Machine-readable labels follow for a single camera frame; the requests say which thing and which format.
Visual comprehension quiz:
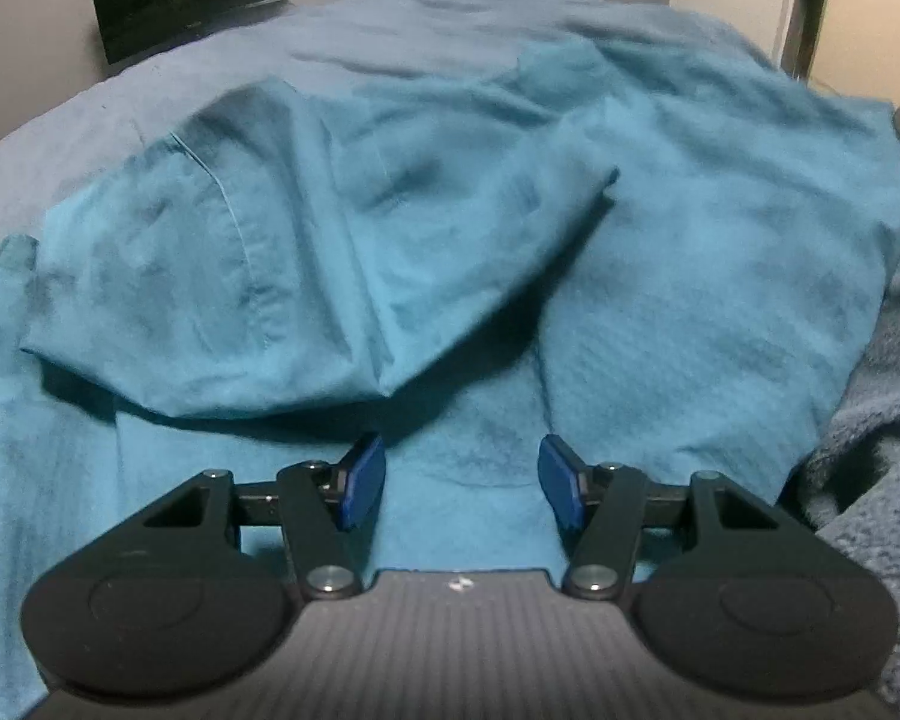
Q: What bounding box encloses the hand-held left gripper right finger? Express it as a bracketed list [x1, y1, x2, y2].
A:
[537, 433, 788, 603]

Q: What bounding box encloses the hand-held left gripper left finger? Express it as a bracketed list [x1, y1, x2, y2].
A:
[131, 431, 388, 603]

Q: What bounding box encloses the teal jacket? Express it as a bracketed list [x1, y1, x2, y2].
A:
[0, 37, 900, 720]

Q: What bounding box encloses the grey-blue bed sheet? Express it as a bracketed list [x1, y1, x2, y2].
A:
[0, 7, 421, 256]

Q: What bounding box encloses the black monitor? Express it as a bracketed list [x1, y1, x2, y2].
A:
[88, 0, 290, 67]

